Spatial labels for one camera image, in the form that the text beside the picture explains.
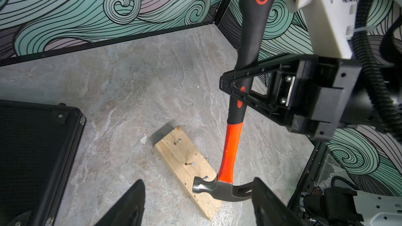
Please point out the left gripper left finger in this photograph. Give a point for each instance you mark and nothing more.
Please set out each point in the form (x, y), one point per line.
(128, 210)

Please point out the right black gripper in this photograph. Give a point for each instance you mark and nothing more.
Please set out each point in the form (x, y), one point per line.
(308, 95)

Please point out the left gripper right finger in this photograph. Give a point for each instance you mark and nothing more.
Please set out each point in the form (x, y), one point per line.
(268, 209)

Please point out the wooden block with nails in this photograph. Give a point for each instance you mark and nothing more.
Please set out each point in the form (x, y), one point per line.
(175, 156)

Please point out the claw hammer orange black handle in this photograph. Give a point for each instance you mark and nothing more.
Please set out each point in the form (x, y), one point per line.
(255, 15)

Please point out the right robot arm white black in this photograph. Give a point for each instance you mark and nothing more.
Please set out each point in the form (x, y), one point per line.
(355, 179)

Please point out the black hard case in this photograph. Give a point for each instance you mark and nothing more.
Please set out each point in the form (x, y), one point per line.
(39, 143)

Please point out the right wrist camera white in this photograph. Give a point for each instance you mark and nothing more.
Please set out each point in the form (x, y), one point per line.
(330, 23)

